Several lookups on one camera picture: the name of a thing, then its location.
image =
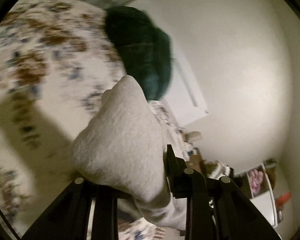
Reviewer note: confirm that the floral bed sheet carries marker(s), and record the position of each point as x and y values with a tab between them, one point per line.
55	63

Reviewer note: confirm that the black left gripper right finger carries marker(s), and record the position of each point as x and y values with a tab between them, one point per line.
184	182

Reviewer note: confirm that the dark green pillow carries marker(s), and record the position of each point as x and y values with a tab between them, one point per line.
145	49

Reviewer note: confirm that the orange object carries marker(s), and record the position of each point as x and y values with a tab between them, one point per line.
282	199

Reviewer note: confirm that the white small garment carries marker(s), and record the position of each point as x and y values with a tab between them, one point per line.
124	146

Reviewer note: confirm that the white board on wall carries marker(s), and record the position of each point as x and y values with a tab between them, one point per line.
184	97

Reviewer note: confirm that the white box with flower picture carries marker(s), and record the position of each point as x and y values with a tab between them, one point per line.
262	193

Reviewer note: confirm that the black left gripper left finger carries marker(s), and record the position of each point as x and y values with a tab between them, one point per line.
96	189

